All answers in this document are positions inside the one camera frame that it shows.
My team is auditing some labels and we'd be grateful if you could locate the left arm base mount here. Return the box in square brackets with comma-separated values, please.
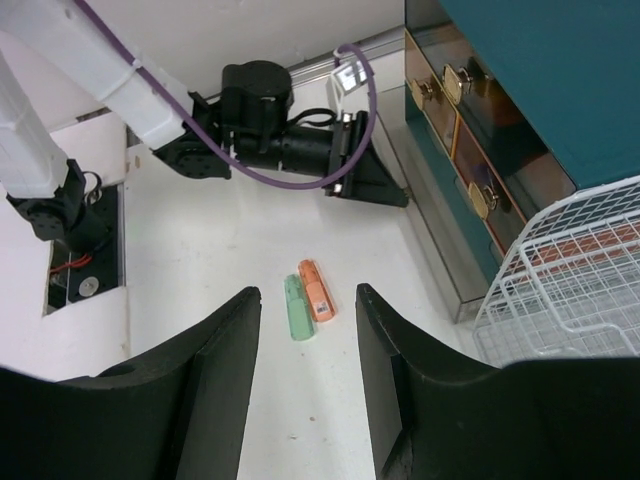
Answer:
[44, 172, 126, 316]

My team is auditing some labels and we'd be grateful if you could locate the teal drawer organizer box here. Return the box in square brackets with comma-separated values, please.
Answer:
[403, 0, 640, 201]

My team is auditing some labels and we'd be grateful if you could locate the aluminium rail frame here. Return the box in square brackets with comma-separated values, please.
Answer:
[289, 26, 404, 88]

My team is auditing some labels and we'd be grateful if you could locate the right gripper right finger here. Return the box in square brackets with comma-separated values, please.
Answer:
[355, 284, 639, 479]

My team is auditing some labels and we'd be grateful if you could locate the orange pastel highlighter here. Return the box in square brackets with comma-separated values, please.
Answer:
[298, 260, 336, 323]

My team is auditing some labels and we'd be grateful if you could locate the teal bottom drawer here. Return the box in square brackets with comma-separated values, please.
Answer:
[380, 86, 503, 323]

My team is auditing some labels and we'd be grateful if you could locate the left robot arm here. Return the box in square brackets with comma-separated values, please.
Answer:
[1, 1, 408, 254]

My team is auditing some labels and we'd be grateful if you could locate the mint pastel highlighter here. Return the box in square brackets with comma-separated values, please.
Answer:
[284, 274, 315, 341]

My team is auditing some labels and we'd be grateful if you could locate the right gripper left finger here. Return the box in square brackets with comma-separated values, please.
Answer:
[1, 287, 261, 479]

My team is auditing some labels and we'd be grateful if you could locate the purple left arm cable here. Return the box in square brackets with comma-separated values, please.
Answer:
[74, 0, 379, 191]

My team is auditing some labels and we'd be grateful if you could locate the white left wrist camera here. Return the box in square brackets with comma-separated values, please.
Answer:
[326, 59, 368, 120]

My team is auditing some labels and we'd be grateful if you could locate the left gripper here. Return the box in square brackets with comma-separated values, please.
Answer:
[277, 112, 409, 208]

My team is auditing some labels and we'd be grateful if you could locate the white wire file rack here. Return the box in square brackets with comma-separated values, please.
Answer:
[472, 177, 639, 367]

